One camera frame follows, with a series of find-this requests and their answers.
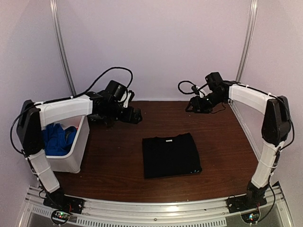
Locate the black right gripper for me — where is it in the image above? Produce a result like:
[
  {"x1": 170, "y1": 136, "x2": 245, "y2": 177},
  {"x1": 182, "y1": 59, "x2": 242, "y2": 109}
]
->
[{"x1": 186, "y1": 92, "x2": 226, "y2": 114}]

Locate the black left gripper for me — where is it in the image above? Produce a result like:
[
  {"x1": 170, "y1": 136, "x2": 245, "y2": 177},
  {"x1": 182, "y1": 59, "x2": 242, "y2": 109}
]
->
[{"x1": 107, "y1": 102, "x2": 143, "y2": 125}]

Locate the black garment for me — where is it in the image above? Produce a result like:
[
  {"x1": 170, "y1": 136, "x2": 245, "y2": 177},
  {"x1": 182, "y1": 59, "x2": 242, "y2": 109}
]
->
[{"x1": 142, "y1": 133, "x2": 202, "y2": 179}]

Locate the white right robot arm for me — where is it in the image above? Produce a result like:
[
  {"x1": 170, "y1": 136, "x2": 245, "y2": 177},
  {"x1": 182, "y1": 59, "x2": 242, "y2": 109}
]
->
[{"x1": 186, "y1": 72, "x2": 294, "y2": 189}]

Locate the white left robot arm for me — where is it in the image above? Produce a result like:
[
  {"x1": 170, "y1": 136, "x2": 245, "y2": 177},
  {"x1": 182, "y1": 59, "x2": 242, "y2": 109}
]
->
[{"x1": 12, "y1": 80, "x2": 143, "y2": 210}]

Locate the white plastic laundry bin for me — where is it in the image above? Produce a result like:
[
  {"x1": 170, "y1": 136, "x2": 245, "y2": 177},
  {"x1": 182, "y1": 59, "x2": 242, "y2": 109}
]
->
[{"x1": 46, "y1": 115, "x2": 89, "y2": 174}]

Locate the blue garment in bin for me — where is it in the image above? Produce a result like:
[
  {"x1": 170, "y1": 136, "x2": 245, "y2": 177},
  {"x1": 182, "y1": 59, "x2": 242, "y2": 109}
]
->
[{"x1": 42, "y1": 123, "x2": 77, "y2": 156}]

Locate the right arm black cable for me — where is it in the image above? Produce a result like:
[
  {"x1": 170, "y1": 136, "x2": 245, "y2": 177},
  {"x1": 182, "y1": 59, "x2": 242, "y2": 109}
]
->
[{"x1": 178, "y1": 80, "x2": 206, "y2": 95}]

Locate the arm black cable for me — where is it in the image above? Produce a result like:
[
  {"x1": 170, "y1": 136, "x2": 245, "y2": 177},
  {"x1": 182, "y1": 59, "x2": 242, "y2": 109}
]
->
[
  {"x1": 73, "y1": 67, "x2": 134, "y2": 97},
  {"x1": 178, "y1": 80, "x2": 206, "y2": 95}
]

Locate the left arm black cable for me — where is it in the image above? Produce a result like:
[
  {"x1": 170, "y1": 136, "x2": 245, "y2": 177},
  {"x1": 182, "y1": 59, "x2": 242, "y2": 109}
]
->
[{"x1": 73, "y1": 67, "x2": 134, "y2": 97}]

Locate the front aluminium rail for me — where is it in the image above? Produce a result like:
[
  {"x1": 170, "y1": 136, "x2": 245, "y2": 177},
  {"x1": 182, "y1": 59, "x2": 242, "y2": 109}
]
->
[{"x1": 18, "y1": 182, "x2": 289, "y2": 227}]

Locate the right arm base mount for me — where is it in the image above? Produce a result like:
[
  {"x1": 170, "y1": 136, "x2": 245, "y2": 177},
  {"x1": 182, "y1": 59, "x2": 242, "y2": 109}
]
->
[{"x1": 226, "y1": 183, "x2": 268, "y2": 224}]

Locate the right aluminium frame post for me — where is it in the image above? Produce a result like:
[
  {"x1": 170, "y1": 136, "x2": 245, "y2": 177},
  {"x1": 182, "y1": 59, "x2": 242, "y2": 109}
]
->
[{"x1": 236, "y1": 0, "x2": 258, "y2": 82}]

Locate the aluminium frame post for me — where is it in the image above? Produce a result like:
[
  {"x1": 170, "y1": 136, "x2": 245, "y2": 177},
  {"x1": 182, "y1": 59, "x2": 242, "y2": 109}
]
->
[
  {"x1": 49, "y1": 0, "x2": 76, "y2": 96},
  {"x1": 236, "y1": 0, "x2": 258, "y2": 82}
]

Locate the left aluminium frame post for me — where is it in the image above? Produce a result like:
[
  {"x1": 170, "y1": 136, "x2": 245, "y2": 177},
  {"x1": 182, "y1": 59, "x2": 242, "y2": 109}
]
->
[{"x1": 49, "y1": 0, "x2": 76, "y2": 96}]

